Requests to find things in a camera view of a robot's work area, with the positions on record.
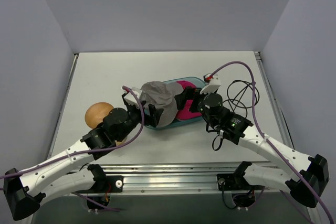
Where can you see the grey bucket hat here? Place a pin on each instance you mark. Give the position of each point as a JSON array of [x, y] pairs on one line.
[[162, 96]]

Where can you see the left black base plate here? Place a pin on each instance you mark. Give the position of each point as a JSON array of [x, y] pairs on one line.
[[114, 184]]

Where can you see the black wire hat stand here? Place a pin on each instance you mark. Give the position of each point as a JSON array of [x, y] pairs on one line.
[[236, 101]]

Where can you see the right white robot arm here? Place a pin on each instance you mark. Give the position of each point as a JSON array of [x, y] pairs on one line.
[[303, 176]]

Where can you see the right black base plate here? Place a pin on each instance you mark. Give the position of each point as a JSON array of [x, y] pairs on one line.
[[226, 182]]

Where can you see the magenta baseball cap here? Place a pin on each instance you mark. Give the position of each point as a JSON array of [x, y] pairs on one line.
[[185, 113]]

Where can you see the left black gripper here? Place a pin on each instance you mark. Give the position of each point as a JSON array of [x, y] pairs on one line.
[[143, 114]]

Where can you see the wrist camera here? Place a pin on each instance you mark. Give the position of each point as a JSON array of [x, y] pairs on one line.
[[133, 95], [212, 82]]

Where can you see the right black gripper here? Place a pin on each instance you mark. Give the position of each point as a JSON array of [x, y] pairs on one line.
[[193, 100]]

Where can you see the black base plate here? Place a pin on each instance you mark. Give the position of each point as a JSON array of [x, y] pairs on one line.
[[114, 184], [226, 182]]

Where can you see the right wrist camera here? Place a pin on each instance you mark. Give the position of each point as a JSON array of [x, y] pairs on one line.
[[212, 82]]

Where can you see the wooden head hat stand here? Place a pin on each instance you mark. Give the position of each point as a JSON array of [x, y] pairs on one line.
[[95, 114]]

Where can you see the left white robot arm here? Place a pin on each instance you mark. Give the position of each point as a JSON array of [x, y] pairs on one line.
[[73, 169]]

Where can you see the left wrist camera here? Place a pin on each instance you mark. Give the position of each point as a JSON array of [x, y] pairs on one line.
[[133, 95]]

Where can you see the teal plastic tray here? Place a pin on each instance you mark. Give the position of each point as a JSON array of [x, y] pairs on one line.
[[199, 84]]

